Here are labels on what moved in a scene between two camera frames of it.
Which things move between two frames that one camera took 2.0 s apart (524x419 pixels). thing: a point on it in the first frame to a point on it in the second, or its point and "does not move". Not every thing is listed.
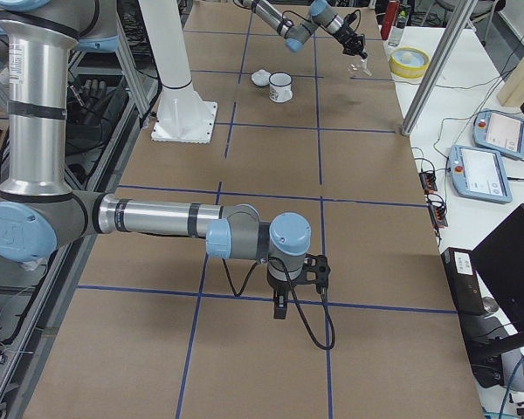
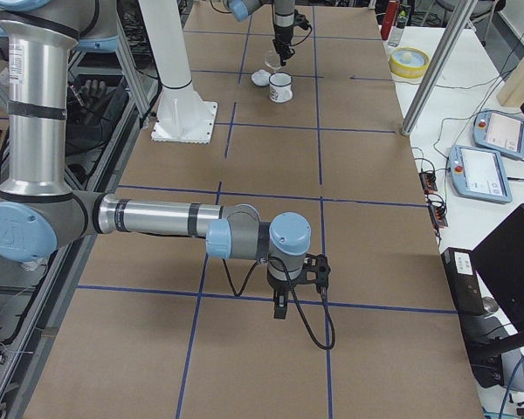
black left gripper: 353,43 to 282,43
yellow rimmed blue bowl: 408,62 does not move
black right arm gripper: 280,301 does not move
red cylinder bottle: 391,10 does not move
